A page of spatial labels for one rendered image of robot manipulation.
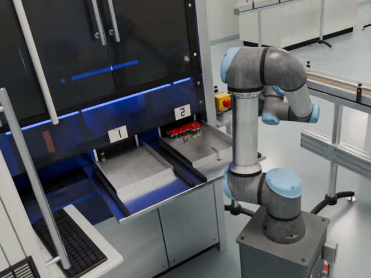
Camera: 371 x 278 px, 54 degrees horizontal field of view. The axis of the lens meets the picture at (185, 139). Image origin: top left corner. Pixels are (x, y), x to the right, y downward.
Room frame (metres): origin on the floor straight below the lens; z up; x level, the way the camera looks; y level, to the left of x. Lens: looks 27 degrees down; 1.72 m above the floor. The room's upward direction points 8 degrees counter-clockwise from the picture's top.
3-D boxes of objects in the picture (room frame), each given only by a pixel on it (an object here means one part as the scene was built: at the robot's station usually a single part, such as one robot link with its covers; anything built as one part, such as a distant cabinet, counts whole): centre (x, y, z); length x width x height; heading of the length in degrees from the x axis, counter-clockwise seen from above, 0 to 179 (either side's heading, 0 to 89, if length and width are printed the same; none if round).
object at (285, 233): (0.99, -0.31, 0.84); 0.15 x 0.15 x 0.10
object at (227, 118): (1.82, -0.21, 0.87); 0.14 x 0.13 x 0.02; 27
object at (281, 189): (0.99, -0.30, 0.96); 0.13 x 0.12 x 0.14; 59
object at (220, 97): (1.77, -0.21, 1.00); 0.08 x 0.07 x 0.07; 27
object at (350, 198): (1.93, -0.92, 0.07); 0.50 x 0.08 x 0.14; 117
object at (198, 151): (1.54, -0.06, 0.90); 0.34 x 0.26 x 0.04; 26
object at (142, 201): (1.42, 0.08, 0.87); 0.70 x 0.48 x 0.02; 117
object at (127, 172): (1.40, 0.26, 0.90); 0.34 x 0.26 x 0.04; 27
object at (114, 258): (1.04, 0.51, 0.79); 0.45 x 0.28 x 0.03; 36
